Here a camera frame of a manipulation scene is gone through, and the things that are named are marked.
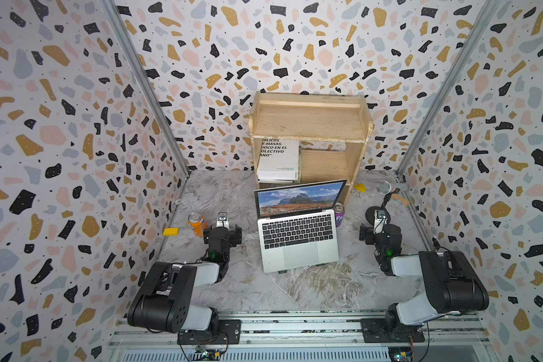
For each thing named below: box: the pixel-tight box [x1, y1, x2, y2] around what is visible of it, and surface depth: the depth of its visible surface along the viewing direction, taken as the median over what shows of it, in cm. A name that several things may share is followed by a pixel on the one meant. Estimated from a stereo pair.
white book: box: [256, 138, 300, 184], surface depth 91 cm
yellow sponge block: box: [162, 227, 180, 237], surface depth 100 cm
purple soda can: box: [334, 202, 346, 228], surface depth 96 cm
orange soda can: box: [187, 211, 209, 238], surface depth 92 cm
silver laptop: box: [254, 179, 348, 274], surface depth 88 cm
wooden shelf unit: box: [248, 92, 375, 196], surface depth 82 cm
